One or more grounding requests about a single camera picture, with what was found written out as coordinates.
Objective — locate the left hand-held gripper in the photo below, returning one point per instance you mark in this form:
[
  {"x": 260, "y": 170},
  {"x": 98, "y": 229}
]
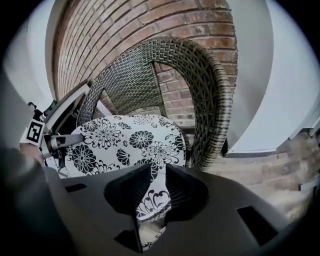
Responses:
[{"x": 33, "y": 132}]

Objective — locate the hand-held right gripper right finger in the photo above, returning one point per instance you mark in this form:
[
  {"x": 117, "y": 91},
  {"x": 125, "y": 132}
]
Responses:
[{"x": 187, "y": 197}]

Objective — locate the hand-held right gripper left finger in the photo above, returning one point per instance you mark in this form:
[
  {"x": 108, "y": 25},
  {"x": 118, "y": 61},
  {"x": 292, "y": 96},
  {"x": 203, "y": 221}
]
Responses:
[{"x": 130, "y": 190}]

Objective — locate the black white floral cushion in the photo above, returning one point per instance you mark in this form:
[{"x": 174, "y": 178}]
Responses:
[{"x": 112, "y": 140}]

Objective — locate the brown wicker chair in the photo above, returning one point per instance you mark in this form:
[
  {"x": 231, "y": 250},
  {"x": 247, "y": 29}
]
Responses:
[{"x": 205, "y": 87}]

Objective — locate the person's left forearm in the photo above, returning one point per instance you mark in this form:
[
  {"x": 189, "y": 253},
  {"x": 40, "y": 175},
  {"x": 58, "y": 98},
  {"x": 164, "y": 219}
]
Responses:
[{"x": 30, "y": 153}]

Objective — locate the dark grey table white legs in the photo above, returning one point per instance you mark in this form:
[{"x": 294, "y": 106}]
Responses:
[{"x": 67, "y": 102}]

